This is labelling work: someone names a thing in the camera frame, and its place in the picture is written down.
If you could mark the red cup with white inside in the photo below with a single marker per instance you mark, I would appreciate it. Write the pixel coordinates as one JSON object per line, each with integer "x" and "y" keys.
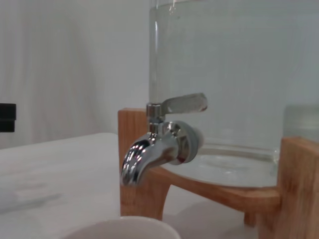
{"x": 124, "y": 227}

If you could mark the chrome faucet with lever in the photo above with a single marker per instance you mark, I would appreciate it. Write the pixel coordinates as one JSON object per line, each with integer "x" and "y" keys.
{"x": 154, "y": 154}

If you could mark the clear glass water dispenser jar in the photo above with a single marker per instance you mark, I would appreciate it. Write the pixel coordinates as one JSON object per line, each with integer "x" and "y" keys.
{"x": 236, "y": 74}

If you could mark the wooden dispenser stand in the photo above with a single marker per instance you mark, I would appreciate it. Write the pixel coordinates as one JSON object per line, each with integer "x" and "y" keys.
{"x": 299, "y": 179}

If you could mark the black box in background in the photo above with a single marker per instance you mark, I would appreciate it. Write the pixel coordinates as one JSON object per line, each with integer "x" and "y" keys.
{"x": 7, "y": 117}

